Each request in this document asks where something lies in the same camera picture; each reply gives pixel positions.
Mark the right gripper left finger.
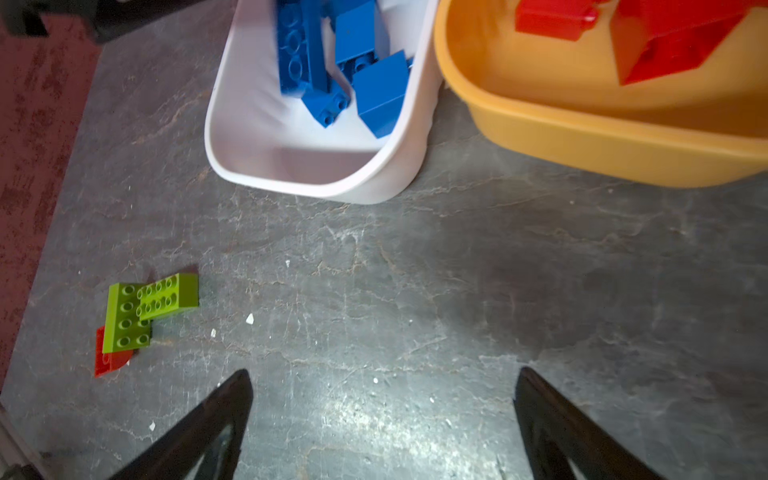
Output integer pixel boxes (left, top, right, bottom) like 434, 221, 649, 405
112, 369, 253, 479

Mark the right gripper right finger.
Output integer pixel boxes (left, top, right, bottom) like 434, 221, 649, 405
514, 367, 660, 479

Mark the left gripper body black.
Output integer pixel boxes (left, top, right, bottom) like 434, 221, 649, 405
1, 0, 198, 44

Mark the small red lego brick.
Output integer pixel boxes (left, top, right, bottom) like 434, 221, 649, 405
94, 326, 134, 378

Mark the narrow green lego brick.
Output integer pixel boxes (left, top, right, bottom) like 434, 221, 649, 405
102, 283, 152, 354

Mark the large blue lego brick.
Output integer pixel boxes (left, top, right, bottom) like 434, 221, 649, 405
275, 0, 329, 97

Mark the blue lego cube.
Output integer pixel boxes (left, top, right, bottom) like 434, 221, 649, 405
353, 50, 410, 138

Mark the red lego brick studded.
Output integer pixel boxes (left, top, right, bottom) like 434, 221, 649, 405
610, 0, 760, 86

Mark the red lego plate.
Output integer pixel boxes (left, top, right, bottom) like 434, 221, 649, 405
515, 0, 601, 41

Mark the green lego brick long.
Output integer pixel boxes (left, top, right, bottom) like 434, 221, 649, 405
135, 273, 199, 321

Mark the small blue lego brick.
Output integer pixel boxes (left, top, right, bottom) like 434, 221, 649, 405
301, 78, 351, 128

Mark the white plastic bin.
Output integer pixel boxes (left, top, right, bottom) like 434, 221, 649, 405
204, 1, 442, 204

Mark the yellow plastic bin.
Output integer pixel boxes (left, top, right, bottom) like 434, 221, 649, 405
434, 1, 767, 188

